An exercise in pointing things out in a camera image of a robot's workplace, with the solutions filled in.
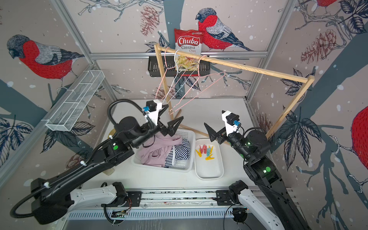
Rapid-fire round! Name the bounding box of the white plastic tray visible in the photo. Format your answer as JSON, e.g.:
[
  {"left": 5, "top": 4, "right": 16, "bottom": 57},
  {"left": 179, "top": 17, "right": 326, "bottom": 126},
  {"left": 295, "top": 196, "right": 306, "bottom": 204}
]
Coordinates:
[{"left": 194, "top": 139, "right": 224, "bottom": 180}]

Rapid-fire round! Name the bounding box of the white perforated plastic basket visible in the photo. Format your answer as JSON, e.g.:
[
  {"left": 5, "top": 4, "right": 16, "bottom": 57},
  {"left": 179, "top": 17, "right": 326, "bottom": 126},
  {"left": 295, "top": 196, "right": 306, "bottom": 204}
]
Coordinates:
[{"left": 131, "top": 129, "right": 196, "bottom": 173}]

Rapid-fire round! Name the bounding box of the wooden clothes rack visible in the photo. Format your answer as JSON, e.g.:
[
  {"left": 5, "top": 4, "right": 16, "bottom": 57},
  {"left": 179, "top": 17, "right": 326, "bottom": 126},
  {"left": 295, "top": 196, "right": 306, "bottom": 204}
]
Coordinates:
[{"left": 172, "top": 49, "right": 315, "bottom": 139}]

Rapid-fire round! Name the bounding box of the clear bottle black cap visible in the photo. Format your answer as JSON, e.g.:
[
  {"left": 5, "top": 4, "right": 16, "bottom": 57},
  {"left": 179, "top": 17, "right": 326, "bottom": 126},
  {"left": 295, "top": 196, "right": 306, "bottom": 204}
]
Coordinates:
[{"left": 103, "top": 168, "right": 115, "bottom": 176}]

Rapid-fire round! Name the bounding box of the black wall basket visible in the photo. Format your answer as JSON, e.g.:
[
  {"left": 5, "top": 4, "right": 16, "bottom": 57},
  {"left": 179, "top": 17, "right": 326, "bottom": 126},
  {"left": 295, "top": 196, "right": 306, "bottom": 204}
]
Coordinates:
[{"left": 148, "top": 56, "right": 210, "bottom": 77}]

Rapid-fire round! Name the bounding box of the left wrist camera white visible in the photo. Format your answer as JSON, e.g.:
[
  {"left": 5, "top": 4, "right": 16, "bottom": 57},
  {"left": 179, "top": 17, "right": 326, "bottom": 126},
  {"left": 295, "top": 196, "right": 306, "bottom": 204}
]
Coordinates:
[{"left": 143, "top": 99, "right": 163, "bottom": 126}]

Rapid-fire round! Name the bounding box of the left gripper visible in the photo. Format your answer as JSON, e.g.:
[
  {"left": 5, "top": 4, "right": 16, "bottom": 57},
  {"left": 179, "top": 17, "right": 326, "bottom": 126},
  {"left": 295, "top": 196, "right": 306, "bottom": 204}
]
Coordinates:
[{"left": 131, "top": 115, "right": 183, "bottom": 149}]

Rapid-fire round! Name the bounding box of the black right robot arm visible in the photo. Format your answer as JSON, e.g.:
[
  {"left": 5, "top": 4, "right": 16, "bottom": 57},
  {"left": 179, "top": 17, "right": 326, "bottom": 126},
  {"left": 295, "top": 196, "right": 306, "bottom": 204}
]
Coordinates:
[{"left": 204, "top": 124, "right": 310, "bottom": 230}]

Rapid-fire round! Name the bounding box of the cassava chips bag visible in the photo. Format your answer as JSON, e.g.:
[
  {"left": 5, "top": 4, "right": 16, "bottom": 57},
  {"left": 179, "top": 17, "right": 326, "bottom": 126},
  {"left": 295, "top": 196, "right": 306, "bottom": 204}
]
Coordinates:
[{"left": 174, "top": 29, "right": 204, "bottom": 71}]

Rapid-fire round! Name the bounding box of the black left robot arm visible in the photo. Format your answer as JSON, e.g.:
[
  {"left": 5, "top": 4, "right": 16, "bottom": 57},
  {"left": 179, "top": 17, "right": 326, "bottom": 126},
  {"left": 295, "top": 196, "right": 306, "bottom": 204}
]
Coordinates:
[{"left": 10, "top": 99, "right": 184, "bottom": 225}]

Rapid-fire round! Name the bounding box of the white wire mesh shelf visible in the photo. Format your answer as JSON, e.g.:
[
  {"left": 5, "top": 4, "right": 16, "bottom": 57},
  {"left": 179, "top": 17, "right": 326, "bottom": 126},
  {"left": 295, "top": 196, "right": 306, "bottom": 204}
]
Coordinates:
[{"left": 46, "top": 70, "right": 105, "bottom": 131}]

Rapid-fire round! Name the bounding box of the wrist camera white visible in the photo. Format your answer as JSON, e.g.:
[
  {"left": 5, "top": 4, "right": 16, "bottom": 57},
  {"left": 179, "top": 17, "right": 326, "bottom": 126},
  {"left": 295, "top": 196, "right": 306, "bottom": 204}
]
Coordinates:
[
  {"left": 221, "top": 111, "right": 241, "bottom": 136},
  {"left": 143, "top": 99, "right": 163, "bottom": 126}
]

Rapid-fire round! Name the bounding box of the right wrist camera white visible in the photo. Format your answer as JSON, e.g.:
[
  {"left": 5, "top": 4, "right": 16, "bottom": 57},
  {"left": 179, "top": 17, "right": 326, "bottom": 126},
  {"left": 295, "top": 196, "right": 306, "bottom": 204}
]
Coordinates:
[{"left": 221, "top": 111, "right": 241, "bottom": 136}]

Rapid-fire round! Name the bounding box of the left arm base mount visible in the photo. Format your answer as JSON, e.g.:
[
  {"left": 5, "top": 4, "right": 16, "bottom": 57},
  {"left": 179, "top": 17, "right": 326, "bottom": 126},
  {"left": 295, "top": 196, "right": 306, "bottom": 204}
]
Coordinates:
[{"left": 101, "top": 191, "right": 142, "bottom": 208}]

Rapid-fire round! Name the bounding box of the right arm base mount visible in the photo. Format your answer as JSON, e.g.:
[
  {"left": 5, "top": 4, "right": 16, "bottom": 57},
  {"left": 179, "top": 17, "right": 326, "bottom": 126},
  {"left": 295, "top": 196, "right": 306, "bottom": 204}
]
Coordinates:
[{"left": 213, "top": 188, "right": 253, "bottom": 206}]

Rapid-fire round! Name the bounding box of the striped tank top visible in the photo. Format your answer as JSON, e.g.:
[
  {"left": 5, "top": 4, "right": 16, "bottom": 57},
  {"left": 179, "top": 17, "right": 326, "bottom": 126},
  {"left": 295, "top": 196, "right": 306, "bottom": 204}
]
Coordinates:
[{"left": 164, "top": 139, "right": 191, "bottom": 169}]

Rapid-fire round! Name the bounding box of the pink tank top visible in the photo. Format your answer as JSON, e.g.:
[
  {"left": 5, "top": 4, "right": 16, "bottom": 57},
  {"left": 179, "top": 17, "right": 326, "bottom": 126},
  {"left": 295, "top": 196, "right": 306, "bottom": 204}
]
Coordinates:
[{"left": 137, "top": 132, "right": 182, "bottom": 167}]

